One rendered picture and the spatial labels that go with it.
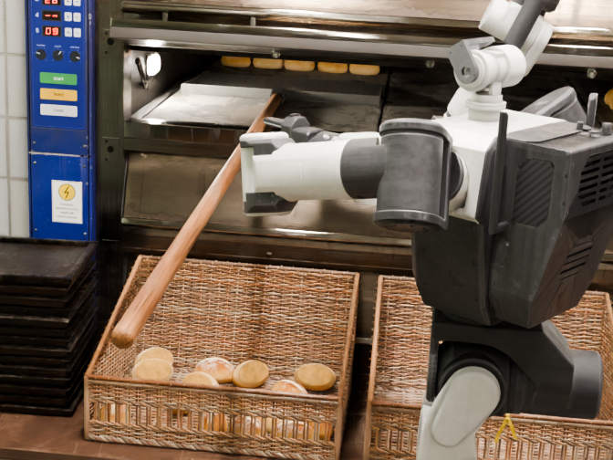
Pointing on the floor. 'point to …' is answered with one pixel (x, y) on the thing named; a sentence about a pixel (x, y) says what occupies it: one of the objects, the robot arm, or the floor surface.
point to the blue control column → (63, 137)
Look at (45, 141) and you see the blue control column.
